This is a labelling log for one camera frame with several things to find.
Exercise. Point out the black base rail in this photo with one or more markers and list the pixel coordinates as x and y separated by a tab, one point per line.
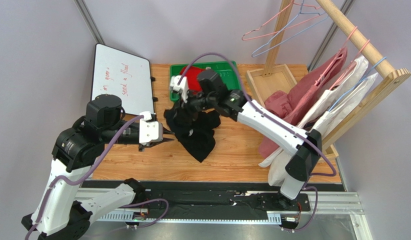
216	200

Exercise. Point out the white whiteboard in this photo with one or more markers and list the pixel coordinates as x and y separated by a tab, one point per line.
125	75

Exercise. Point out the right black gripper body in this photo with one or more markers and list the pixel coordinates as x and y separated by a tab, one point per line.
192	102

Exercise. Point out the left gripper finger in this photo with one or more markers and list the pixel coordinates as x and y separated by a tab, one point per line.
160	134
142	147

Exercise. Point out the red t shirt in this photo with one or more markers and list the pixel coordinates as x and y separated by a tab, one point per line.
192	80

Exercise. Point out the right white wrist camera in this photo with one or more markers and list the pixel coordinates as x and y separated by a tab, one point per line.
179	85

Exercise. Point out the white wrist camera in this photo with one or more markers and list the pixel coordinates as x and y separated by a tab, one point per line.
150	131
179	85

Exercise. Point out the black t shirt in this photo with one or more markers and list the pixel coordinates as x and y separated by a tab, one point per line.
198	136

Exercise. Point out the aluminium frame rail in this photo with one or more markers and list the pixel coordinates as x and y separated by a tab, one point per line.
234	159

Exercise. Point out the wooden clothes rack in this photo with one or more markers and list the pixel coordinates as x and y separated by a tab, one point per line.
392	77

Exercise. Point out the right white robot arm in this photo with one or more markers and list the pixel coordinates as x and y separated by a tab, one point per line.
303	148

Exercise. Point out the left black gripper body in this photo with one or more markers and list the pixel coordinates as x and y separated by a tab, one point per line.
128	136

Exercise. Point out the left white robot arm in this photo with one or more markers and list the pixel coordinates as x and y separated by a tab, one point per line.
77	153

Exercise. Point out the hanging white t shirt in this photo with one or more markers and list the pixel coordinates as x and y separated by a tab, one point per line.
360	66
278	173

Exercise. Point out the green plastic tray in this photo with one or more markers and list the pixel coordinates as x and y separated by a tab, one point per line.
223	68

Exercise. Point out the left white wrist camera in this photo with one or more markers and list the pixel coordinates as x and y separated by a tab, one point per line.
150	131

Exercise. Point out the hanging pink t shirt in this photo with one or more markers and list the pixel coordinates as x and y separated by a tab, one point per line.
292	107

